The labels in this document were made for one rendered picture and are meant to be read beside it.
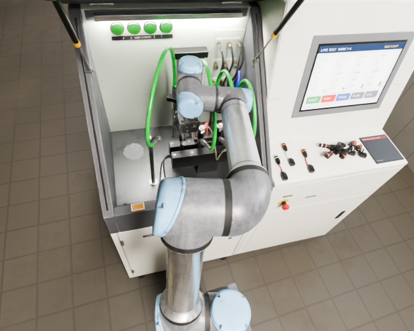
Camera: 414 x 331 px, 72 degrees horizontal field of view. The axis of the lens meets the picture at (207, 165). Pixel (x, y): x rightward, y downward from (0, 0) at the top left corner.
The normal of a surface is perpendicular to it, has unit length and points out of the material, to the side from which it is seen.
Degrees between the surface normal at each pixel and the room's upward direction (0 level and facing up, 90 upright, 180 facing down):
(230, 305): 7
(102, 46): 90
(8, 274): 0
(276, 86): 76
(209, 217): 46
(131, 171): 0
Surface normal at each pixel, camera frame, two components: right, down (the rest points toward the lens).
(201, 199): 0.11, -0.33
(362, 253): 0.11, -0.58
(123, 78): 0.24, 0.81
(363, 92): 0.26, 0.65
